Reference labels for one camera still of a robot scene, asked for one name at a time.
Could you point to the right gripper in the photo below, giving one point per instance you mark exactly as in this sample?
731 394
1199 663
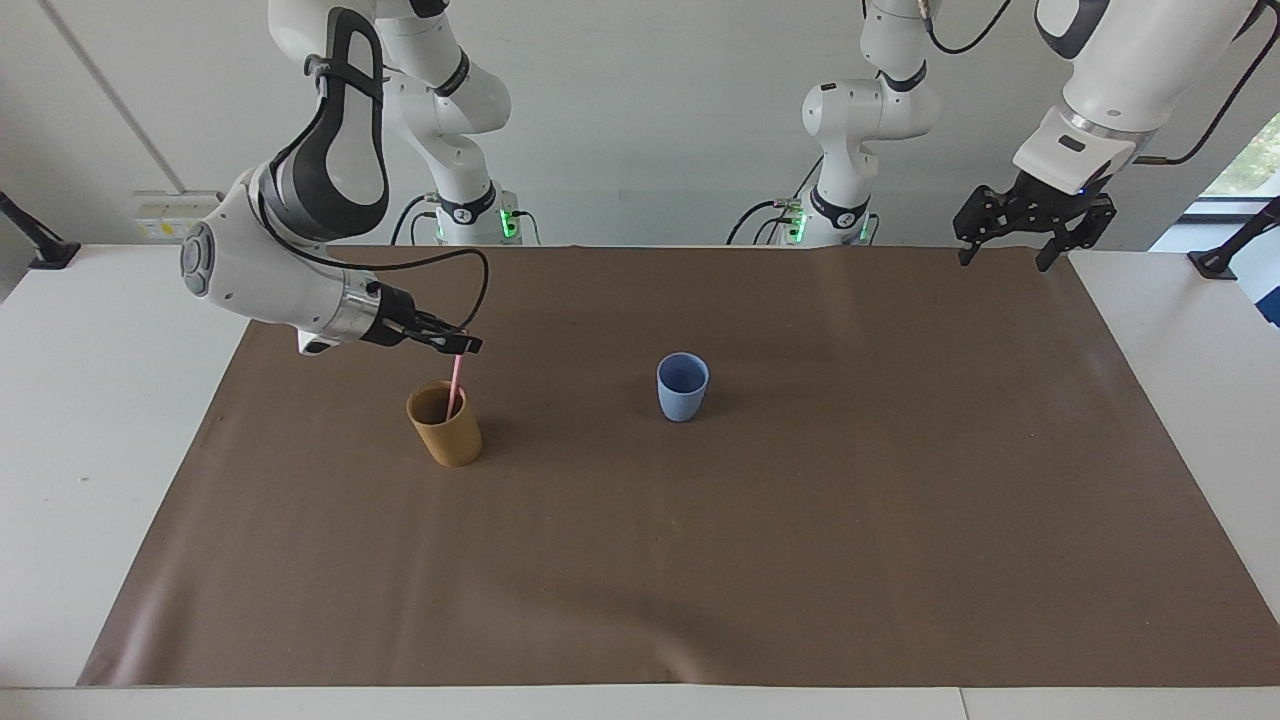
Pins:
392 315

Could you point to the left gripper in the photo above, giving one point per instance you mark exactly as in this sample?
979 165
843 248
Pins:
1050 200

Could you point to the pink chopstick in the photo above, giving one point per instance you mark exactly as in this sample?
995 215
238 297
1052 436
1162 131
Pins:
456 385

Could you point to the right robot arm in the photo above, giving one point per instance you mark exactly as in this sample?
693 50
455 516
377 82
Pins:
330 150

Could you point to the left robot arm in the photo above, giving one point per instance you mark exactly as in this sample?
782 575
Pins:
1120 60

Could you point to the tan brown cup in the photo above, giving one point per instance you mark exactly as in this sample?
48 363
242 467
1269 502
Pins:
450 440

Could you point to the blue cup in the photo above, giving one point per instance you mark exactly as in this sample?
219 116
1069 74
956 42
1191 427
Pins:
682 395

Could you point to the black stand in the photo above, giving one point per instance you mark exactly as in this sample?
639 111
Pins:
1225 255
40 245

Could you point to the window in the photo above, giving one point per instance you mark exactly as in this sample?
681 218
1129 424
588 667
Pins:
1250 165

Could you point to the white wall socket box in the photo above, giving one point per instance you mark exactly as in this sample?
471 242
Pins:
175 215

